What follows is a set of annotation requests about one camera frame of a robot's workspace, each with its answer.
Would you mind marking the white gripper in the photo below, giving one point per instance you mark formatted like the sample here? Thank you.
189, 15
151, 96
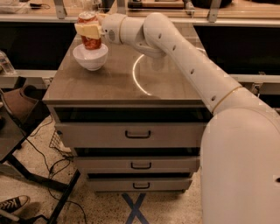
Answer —
110, 27

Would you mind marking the red coke can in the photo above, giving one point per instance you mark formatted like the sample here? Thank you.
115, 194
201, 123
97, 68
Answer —
89, 17

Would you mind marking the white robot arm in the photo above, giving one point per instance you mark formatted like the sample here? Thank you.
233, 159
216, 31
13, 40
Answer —
240, 147

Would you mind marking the white bowl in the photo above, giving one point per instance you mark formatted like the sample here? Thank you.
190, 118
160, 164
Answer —
92, 60

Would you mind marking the clear plastic water bottle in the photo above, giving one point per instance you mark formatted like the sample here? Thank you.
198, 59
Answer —
6, 64

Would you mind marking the grey drawer cabinet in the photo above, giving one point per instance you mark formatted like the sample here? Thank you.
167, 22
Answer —
129, 88

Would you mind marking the top grey drawer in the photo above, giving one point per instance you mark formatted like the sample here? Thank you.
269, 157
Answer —
130, 135

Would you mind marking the grey drawer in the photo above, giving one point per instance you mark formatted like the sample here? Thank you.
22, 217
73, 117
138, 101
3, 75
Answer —
130, 135
137, 164
138, 184

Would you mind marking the middle grey drawer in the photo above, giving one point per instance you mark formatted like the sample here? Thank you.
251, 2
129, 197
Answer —
137, 164

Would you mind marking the bottom grey drawer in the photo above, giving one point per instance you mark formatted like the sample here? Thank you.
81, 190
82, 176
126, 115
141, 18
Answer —
138, 184

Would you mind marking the black and white sneaker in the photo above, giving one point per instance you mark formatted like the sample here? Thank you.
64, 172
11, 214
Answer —
16, 204

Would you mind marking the black desk leg frame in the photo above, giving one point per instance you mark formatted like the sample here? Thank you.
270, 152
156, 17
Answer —
10, 165

